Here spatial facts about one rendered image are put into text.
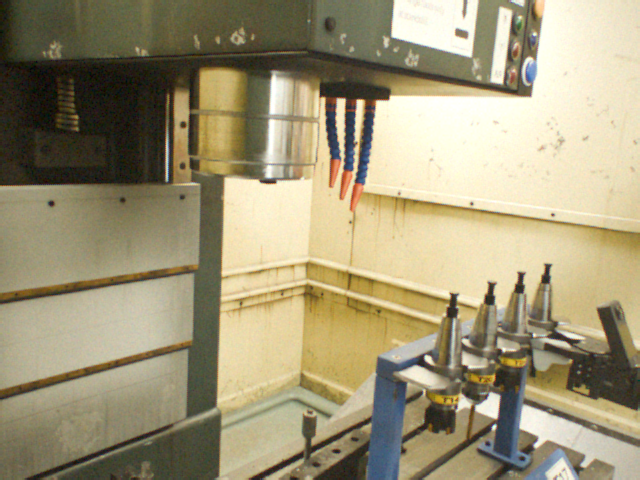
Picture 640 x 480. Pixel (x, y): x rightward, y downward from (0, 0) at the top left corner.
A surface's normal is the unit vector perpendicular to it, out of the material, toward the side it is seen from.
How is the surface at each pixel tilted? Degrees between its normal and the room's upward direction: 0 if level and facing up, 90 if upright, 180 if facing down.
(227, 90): 90
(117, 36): 90
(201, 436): 90
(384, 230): 90
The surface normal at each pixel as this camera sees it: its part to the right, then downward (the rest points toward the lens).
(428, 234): -0.70, 0.11
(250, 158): 0.04, 0.20
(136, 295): 0.74, 0.18
